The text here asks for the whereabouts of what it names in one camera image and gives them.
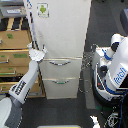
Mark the upper fridge drawer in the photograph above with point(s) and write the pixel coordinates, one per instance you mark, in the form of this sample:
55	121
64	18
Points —
61	68

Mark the wooden drawer cabinet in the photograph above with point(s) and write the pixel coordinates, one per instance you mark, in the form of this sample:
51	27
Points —
14	53

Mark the white refrigerator body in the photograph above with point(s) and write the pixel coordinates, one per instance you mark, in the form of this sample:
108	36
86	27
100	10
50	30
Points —
60	27

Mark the green android sticker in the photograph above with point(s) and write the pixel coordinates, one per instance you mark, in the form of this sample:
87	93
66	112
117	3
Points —
43	10

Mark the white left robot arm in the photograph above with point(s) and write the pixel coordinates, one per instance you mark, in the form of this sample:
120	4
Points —
11	106

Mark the grey box on cabinet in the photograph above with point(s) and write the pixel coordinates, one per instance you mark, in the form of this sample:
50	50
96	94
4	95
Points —
12	11

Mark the white right gripper tip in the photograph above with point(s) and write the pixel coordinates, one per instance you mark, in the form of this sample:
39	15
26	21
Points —
95	121

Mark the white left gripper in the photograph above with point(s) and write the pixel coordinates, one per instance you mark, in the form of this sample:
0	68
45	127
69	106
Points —
37	55

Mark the white blue Fetch robot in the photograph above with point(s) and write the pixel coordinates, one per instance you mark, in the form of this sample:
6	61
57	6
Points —
110	71

